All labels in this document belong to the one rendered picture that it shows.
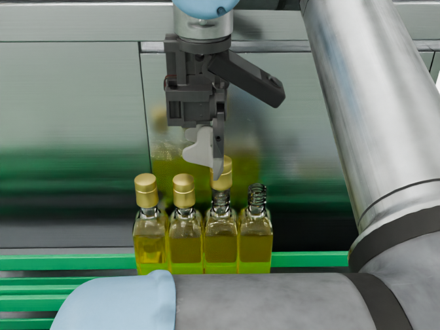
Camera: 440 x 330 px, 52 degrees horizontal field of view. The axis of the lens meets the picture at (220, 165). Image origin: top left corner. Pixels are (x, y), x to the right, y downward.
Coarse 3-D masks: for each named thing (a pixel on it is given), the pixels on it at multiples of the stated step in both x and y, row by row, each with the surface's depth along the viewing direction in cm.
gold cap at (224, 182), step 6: (228, 156) 70; (228, 162) 68; (210, 168) 69; (228, 168) 68; (210, 174) 70; (222, 174) 68; (228, 174) 69; (210, 180) 70; (222, 180) 69; (228, 180) 70; (210, 186) 71; (216, 186) 70; (222, 186) 70; (228, 186) 70
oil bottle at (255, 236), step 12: (240, 216) 75; (264, 216) 74; (240, 228) 74; (252, 228) 73; (264, 228) 73; (240, 240) 74; (252, 240) 74; (264, 240) 74; (240, 252) 76; (252, 252) 76; (264, 252) 76; (240, 264) 77; (252, 264) 77; (264, 264) 77
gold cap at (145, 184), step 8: (144, 176) 71; (152, 176) 71; (136, 184) 70; (144, 184) 69; (152, 184) 70; (136, 192) 71; (144, 192) 70; (152, 192) 70; (136, 200) 72; (144, 200) 71; (152, 200) 71
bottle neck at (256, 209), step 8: (256, 184) 73; (248, 192) 72; (256, 192) 71; (264, 192) 71; (248, 200) 73; (256, 200) 71; (264, 200) 72; (248, 208) 73; (256, 208) 72; (264, 208) 73; (256, 216) 73
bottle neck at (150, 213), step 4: (156, 204) 73; (140, 208) 73; (144, 208) 72; (148, 208) 72; (152, 208) 72; (156, 208) 73; (140, 212) 74; (144, 212) 72; (148, 212) 72; (152, 212) 73; (156, 212) 73; (144, 216) 73; (148, 216) 73; (152, 216) 73
